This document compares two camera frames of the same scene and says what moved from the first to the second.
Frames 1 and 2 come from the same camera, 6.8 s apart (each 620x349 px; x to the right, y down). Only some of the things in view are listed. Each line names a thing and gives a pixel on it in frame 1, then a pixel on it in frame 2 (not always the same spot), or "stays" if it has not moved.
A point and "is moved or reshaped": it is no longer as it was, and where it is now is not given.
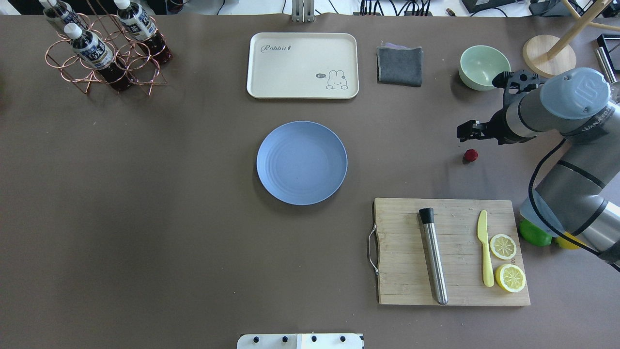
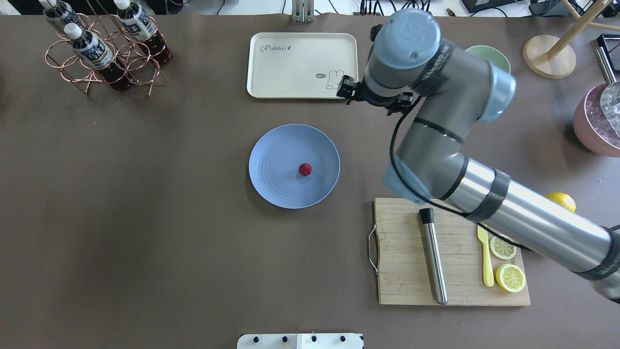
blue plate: [302, 163] is moved or reshaped
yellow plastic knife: [482, 234] stays
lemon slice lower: [503, 246] stays
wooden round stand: [551, 56] stays
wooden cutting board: [398, 252] stays
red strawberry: [470, 155] -> [304, 169]
